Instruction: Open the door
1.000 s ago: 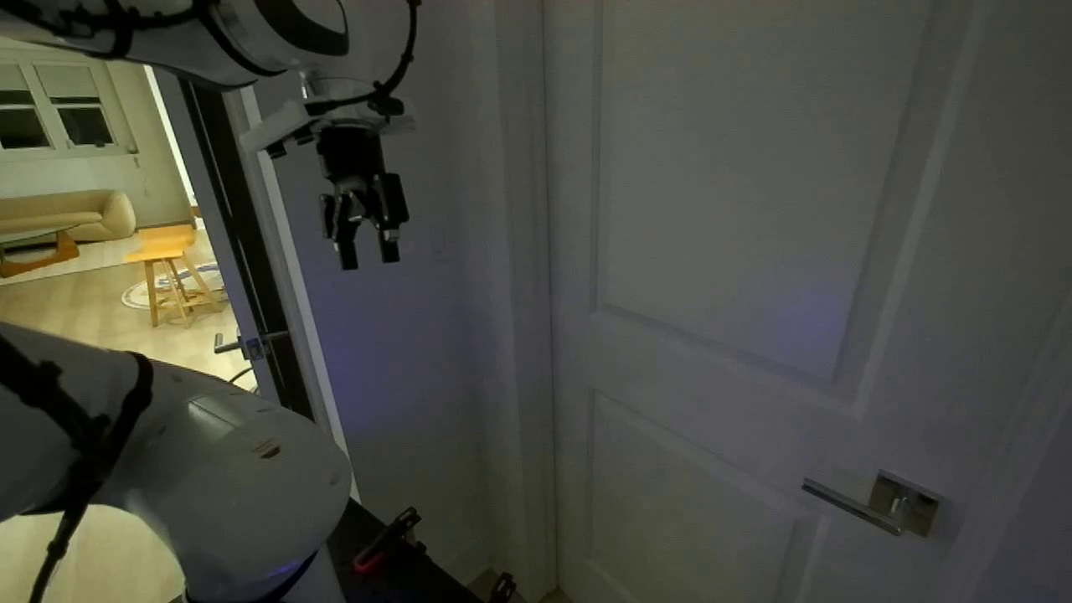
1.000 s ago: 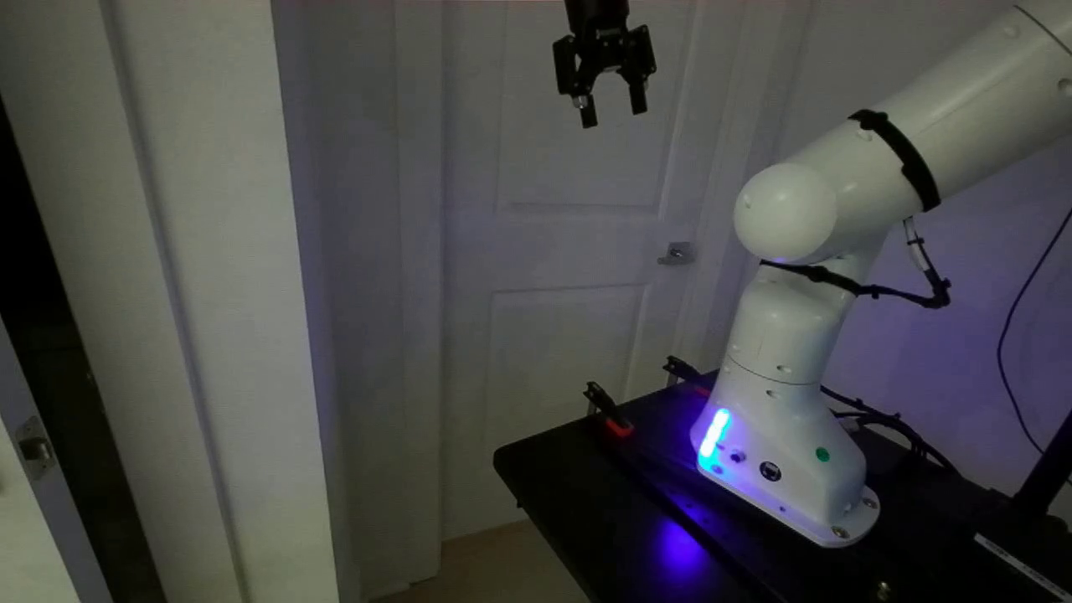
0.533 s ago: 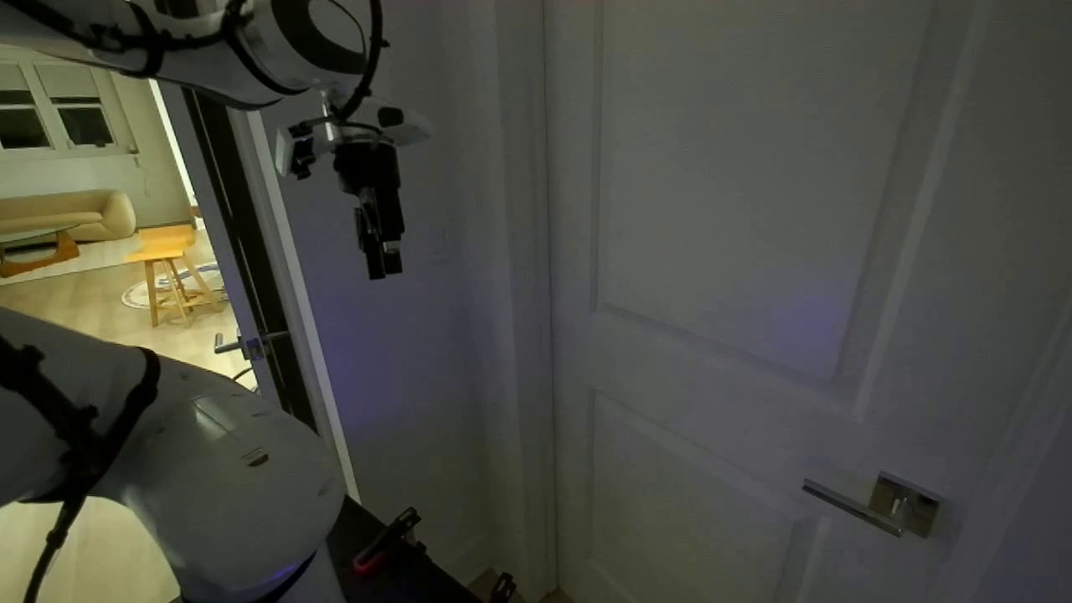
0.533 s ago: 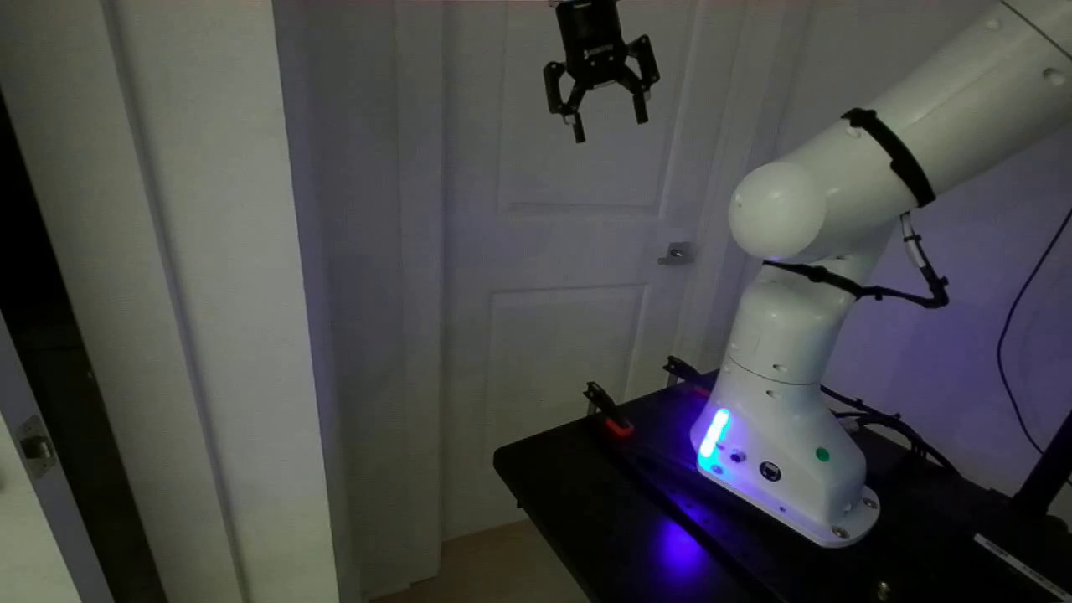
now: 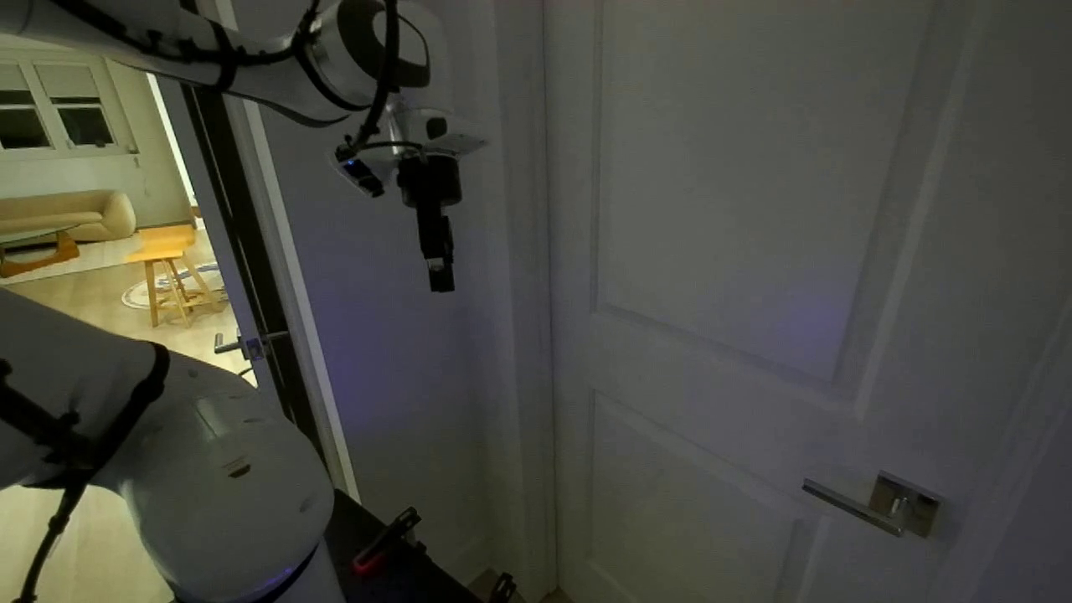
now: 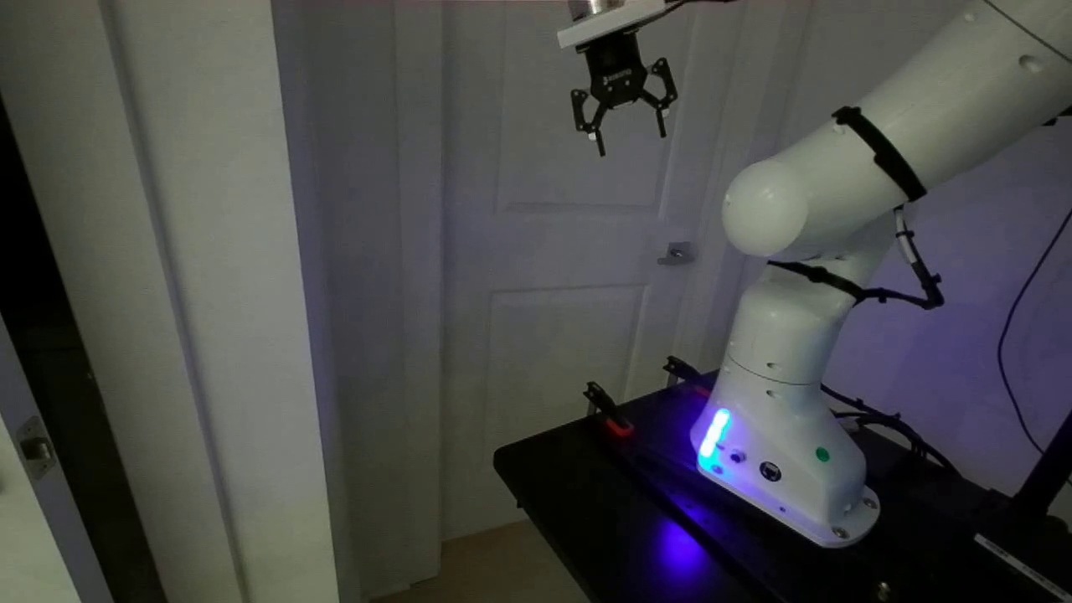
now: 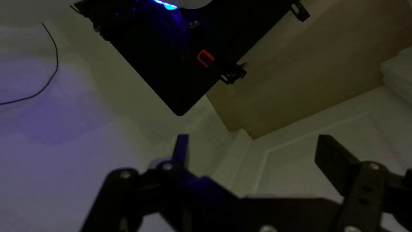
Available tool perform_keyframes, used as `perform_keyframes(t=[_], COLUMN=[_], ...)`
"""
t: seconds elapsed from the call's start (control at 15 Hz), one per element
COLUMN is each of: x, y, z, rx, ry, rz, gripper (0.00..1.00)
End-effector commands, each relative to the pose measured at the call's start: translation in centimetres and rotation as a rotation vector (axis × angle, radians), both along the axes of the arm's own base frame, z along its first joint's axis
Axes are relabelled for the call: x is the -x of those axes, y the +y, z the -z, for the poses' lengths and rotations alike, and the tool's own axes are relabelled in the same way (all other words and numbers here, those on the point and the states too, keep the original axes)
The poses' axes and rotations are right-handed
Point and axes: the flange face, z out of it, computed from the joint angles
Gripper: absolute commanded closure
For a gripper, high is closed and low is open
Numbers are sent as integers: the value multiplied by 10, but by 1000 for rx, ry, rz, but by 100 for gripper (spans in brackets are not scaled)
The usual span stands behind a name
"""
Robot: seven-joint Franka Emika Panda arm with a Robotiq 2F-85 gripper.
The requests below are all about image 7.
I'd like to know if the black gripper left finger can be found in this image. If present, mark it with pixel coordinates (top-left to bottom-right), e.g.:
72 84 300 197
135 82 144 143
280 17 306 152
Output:
78 133 242 232

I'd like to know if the thin dark wall cable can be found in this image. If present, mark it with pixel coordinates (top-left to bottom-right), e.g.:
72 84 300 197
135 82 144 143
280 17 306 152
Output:
0 20 60 107

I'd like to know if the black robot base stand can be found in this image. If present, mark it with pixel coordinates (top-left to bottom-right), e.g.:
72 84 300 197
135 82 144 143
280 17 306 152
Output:
69 0 311 117

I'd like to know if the black clamp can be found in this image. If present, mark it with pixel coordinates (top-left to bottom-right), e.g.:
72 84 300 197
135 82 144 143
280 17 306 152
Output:
220 60 249 85
289 0 311 23

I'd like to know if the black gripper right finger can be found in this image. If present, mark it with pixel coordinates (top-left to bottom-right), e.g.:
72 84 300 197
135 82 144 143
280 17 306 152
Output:
314 133 412 232

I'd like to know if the red clamp handle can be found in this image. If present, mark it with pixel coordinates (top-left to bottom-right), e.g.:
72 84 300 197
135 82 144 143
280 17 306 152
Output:
195 49 216 69

